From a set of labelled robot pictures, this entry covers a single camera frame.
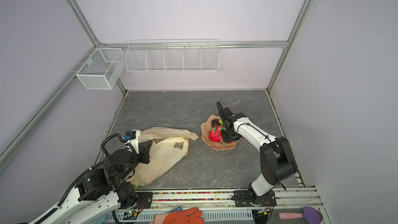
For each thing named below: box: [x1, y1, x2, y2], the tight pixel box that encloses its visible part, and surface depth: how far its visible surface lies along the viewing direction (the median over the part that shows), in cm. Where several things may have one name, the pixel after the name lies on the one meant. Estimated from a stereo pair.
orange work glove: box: [153, 207, 205, 224], surface depth 71 cm
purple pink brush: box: [277, 206, 323, 224], surface depth 70 cm
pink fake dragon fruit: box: [208, 125, 225, 143], surface depth 88 cm
